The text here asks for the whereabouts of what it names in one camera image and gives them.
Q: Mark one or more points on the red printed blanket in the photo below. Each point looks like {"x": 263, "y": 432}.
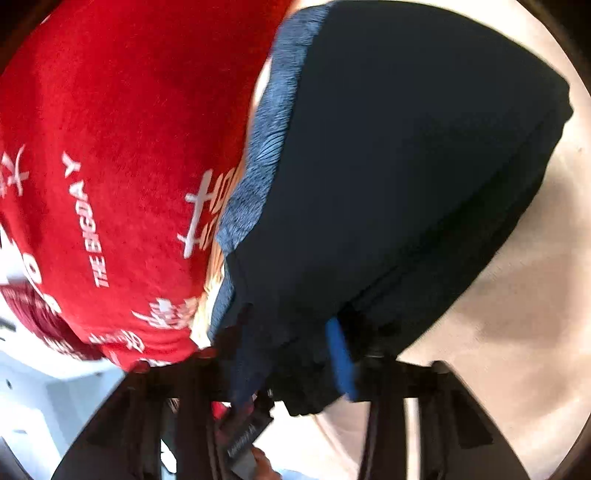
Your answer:
{"x": 115, "y": 161}

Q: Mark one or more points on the black pants with blue stripes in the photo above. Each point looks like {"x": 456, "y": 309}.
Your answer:
{"x": 392, "y": 184}

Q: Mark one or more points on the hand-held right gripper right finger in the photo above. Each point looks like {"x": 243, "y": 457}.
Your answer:
{"x": 342, "y": 360}

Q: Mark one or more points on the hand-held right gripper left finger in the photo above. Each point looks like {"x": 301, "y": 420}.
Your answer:
{"x": 189, "y": 392}

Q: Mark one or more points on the person's left hand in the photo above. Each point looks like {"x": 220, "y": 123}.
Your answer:
{"x": 267, "y": 466}

